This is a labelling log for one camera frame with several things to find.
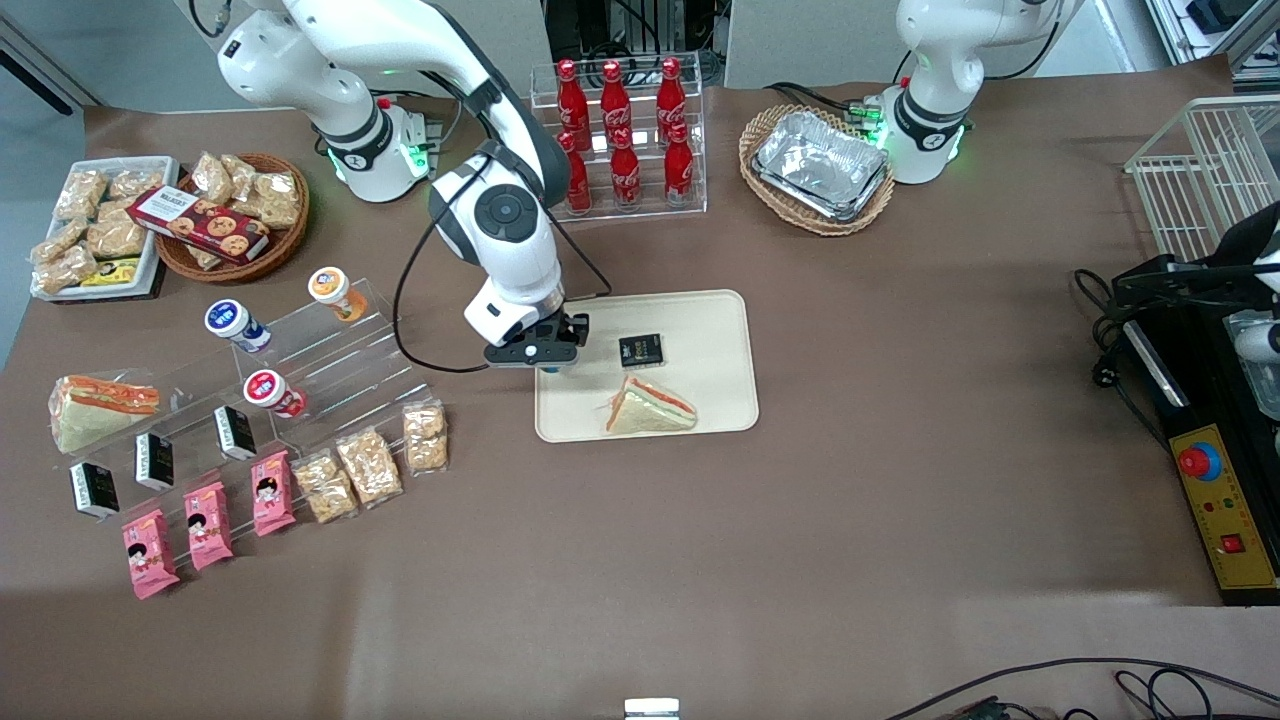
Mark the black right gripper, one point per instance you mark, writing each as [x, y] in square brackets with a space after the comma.
[572, 327]

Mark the green cap gum bottle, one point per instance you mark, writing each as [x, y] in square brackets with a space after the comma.
[550, 371]

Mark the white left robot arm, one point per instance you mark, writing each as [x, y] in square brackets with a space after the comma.
[940, 60]

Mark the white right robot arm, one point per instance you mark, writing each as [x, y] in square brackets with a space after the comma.
[500, 250]

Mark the cream plastic tray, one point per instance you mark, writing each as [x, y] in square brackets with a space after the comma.
[700, 340]

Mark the clear acrylic gum step stand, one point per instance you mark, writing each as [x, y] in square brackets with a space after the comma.
[395, 345]

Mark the orange cap gum bottle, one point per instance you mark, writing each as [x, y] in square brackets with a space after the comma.
[330, 290]

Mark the red cap gum bottle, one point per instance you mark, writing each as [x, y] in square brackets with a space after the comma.
[268, 391]

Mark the aluminium foil tray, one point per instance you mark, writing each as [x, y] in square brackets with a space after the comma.
[820, 162]

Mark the blue cap gum bottle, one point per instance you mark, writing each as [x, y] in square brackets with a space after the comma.
[235, 324]

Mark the white rectangular snack tray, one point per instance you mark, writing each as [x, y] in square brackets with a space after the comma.
[165, 175]

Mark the small black box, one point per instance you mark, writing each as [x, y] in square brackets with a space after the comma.
[237, 434]
[95, 490]
[641, 351]
[155, 462]

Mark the wrapped triangle sandwich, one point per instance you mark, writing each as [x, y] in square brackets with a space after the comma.
[645, 412]
[95, 415]

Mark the clear acrylic bottle rack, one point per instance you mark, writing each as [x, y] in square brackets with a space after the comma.
[645, 215]

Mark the red cola bottle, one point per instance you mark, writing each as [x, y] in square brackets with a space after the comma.
[580, 185]
[615, 100]
[572, 100]
[626, 175]
[671, 95]
[679, 170]

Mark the clear bag of crackers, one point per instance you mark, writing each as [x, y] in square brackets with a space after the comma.
[425, 444]
[369, 468]
[325, 490]

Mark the brown wicker basket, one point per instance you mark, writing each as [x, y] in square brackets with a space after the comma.
[285, 250]

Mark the light wicker basket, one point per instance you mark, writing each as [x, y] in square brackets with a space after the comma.
[765, 125]

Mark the clear bag of snacks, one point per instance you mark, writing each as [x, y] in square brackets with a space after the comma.
[66, 270]
[82, 195]
[135, 184]
[58, 240]
[278, 200]
[240, 172]
[212, 178]
[116, 236]

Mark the pink snack pack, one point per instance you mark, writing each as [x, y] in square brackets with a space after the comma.
[273, 494]
[208, 527]
[150, 555]

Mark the small white metal block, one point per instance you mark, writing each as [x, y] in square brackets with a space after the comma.
[652, 709]

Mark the clear acrylic snack step stand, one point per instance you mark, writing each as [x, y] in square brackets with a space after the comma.
[190, 425]

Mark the red cookie box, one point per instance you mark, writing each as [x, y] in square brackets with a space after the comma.
[200, 225]

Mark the yellow snack pack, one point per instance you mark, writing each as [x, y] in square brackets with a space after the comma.
[110, 273]

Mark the black control box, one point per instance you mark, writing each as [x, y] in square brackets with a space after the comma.
[1195, 400]

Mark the red emergency stop button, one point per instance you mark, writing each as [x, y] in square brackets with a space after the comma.
[1200, 461]

